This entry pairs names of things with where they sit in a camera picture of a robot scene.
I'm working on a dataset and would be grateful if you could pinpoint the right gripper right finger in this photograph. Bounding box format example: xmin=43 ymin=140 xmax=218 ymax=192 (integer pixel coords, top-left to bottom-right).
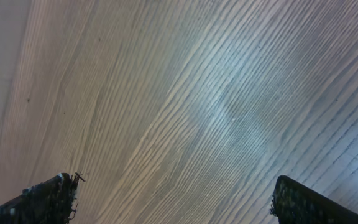
xmin=270 ymin=175 xmax=358 ymax=224

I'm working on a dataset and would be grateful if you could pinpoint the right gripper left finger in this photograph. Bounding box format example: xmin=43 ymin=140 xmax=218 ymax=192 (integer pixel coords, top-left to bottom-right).
xmin=0 ymin=173 xmax=84 ymax=224

